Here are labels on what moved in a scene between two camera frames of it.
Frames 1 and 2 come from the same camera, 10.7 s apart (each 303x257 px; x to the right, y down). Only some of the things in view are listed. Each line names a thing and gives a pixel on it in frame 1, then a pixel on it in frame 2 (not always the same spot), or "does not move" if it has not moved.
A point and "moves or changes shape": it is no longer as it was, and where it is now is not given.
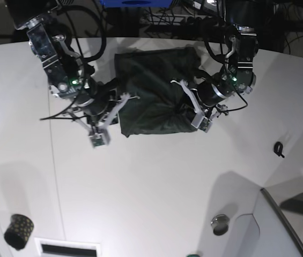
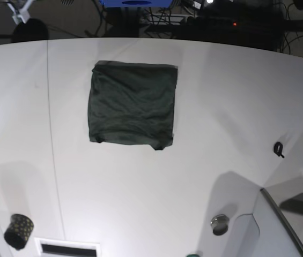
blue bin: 136,4 does not move
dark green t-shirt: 152,79 moves or changes shape
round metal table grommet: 220,223 does not move
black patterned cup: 18,231 does not move
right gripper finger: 100,136 → 23,13
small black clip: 278,148 does not move
